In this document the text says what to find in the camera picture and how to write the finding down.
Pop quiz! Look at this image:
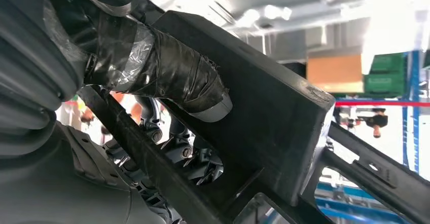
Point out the brown cardboard box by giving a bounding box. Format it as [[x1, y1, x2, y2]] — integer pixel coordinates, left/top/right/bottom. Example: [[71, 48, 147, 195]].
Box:
[[307, 54, 365, 94]]

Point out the green plastic crate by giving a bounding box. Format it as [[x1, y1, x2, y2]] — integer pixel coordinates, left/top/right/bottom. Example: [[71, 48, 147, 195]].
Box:
[[364, 73, 406, 96], [369, 52, 408, 74]]

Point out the red barrier belt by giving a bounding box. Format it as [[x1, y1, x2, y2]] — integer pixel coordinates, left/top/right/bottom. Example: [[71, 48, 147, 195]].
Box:
[[335, 100, 430, 108]]

